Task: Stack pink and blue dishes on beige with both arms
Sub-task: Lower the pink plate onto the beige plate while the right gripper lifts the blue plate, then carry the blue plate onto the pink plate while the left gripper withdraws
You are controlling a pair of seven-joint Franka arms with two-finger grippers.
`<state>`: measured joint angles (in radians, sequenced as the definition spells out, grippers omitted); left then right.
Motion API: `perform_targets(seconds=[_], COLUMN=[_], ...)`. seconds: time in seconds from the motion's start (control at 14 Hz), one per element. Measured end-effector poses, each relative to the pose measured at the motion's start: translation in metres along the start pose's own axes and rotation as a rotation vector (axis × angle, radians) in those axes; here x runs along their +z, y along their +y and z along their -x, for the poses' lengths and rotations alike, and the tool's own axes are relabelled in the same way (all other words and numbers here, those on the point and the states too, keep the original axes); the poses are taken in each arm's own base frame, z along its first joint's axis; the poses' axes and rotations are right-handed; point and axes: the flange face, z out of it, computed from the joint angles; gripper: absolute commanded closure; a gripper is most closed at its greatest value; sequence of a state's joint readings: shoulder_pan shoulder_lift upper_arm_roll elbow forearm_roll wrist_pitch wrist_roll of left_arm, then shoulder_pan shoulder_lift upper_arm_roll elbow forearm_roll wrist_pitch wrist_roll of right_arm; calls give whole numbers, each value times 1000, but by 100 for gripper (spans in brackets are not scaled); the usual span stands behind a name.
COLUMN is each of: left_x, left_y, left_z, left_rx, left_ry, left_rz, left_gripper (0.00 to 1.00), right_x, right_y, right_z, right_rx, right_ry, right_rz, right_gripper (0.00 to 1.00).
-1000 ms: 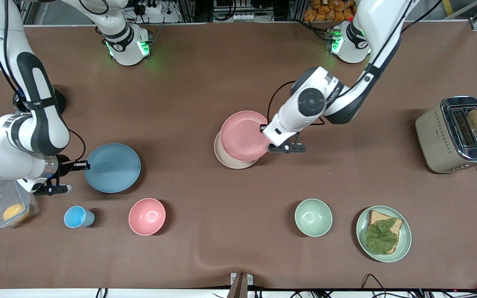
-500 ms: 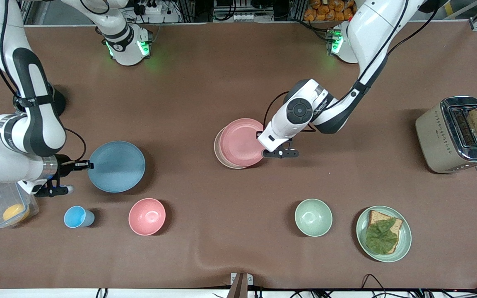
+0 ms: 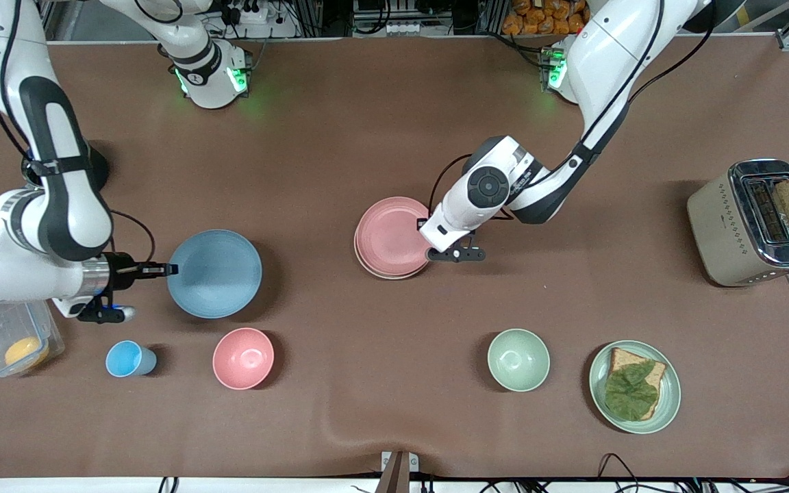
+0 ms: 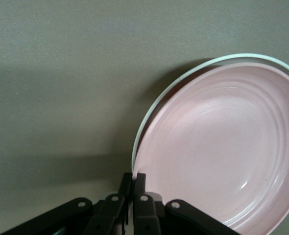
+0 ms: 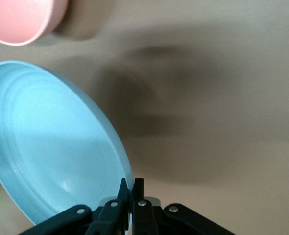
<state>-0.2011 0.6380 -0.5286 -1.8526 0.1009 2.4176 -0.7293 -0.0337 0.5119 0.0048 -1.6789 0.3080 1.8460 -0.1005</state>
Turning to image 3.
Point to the green bowl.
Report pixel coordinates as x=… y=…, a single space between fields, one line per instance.
x=518 y=360

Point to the beige plate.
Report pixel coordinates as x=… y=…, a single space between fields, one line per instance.
x=387 y=277

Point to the green plate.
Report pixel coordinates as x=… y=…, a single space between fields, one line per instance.
x=668 y=400

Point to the brown bread slice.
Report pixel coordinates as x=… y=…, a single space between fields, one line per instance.
x=624 y=359

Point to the orange fruit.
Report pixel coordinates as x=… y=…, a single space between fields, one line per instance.
x=26 y=352

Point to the pink bowl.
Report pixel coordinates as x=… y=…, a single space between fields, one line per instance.
x=243 y=358

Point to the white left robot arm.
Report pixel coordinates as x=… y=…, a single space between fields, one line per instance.
x=607 y=55

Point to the green lettuce leaf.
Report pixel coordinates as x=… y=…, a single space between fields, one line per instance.
x=631 y=394

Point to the brown table mat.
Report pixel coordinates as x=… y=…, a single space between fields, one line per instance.
x=367 y=137

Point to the blue plate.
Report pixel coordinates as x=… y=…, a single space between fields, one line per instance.
x=220 y=274

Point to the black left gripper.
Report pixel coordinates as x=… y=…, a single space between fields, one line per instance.
x=420 y=223

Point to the pink plate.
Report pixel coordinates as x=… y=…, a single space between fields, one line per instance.
x=389 y=234

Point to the white power strip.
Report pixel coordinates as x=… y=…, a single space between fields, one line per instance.
x=254 y=14

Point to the blue cup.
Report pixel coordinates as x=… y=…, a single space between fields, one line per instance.
x=126 y=359

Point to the metal table bracket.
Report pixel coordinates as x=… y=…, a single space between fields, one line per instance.
x=398 y=469

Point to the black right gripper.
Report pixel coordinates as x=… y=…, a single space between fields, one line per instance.
x=120 y=269

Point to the beige chrome toaster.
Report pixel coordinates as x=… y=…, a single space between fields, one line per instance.
x=723 y=233

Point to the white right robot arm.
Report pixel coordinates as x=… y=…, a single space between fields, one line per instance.
x=59 y=205

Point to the orange snack bags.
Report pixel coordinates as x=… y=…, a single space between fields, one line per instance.
x=545 y=19

